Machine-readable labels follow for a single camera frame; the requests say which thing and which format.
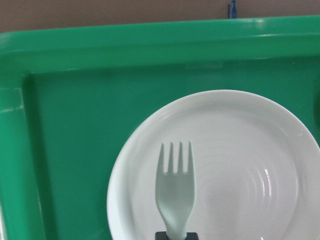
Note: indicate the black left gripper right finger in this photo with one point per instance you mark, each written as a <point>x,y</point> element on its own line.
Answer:
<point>191,236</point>

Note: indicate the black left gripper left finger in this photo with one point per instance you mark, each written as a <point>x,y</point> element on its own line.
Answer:
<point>161,236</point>

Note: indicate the pale green plastic fork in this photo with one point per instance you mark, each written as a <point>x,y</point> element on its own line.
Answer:
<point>175,192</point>

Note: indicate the white round plate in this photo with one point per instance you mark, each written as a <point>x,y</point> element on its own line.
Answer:
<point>257,170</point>

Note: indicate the green plastic tray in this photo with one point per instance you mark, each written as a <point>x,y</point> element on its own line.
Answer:
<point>71,98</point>

